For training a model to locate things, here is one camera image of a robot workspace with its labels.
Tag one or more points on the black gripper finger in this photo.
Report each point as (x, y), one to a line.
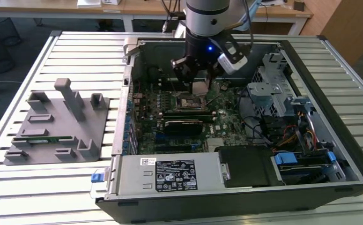
(212, 72)
(184, 69)

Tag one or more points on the small silver CPU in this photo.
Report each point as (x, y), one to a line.
(199, 89)

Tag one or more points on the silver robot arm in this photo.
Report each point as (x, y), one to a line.
(205, 16)

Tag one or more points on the CPU socket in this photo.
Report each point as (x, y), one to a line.
(185, 103)

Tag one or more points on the round silver coin battery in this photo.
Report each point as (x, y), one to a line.
(223, 87)

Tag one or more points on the black RAM slots row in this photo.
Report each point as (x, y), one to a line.
(187, 115)
(165, 82)

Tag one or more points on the silver metal drive cage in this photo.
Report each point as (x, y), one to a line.
(261, 90)

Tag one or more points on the green motherboard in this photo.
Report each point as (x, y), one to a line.
(231, 126)

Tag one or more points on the black expansion card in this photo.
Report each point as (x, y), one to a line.
(183, 128)

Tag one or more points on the silver finned chipset heatsink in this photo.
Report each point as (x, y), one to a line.
(215, 143)

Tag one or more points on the small dark box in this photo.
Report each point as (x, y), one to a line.
(299, 5)

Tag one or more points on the white box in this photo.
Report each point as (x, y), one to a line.
(88, 3)

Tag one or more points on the black plastic air shroud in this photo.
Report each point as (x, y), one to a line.
(247, 166)

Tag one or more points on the wooden cabinet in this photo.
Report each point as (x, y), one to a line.
(349, 28)

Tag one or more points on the grey parts rack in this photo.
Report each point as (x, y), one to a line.
(58, 131)

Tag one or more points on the silver power supply with label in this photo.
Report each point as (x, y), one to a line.
(130, 178)

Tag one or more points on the green RAM stick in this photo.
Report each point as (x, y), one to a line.
(52, 138)

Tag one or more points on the blue disk bay clip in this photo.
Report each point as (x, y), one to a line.
(331, 157)

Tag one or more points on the blue case latch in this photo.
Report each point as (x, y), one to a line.
(97, 178)

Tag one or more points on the black open PC case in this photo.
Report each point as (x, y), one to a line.
(199, 206)

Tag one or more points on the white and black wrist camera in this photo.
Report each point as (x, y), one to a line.
(231, 64)

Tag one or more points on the wooden desk with white frame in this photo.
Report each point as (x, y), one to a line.
(42, 10)

